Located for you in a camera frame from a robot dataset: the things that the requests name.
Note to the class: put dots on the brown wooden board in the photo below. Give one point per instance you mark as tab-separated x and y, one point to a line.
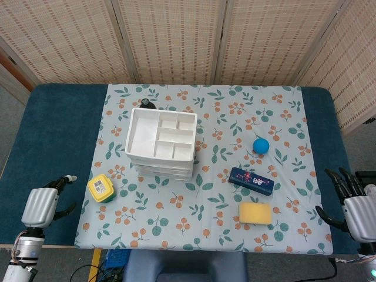
14	73

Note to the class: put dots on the teal table cover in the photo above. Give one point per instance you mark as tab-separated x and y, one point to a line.
58	132

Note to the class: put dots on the blue ball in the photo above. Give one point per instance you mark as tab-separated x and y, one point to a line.
261	146

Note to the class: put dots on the white drawer organizer box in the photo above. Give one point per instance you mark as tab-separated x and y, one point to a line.
144	138

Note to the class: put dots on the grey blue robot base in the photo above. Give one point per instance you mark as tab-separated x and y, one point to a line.
182	264

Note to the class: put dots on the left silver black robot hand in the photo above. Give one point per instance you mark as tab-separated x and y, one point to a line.
39	205

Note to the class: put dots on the bamboo folding screen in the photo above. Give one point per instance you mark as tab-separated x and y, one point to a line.
176	38

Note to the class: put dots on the yellow sponge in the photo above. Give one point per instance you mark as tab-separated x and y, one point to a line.
255	213

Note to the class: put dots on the green container with yellow lid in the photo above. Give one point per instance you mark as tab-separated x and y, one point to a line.
100	188

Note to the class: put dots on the floral patterned tablecloth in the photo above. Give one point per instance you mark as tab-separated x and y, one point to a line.
176	211

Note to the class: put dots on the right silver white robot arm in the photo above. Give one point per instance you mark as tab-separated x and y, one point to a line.
367	258

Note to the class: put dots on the blue plastic crate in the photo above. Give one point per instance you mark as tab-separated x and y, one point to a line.
117	258

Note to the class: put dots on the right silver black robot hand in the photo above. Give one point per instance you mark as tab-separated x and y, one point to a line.
361	214

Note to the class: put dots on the clear plastic drawer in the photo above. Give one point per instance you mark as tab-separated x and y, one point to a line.
161	163
164	171
164	177

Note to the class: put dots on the dark blue rectangular box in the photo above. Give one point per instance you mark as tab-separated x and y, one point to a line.
251	180

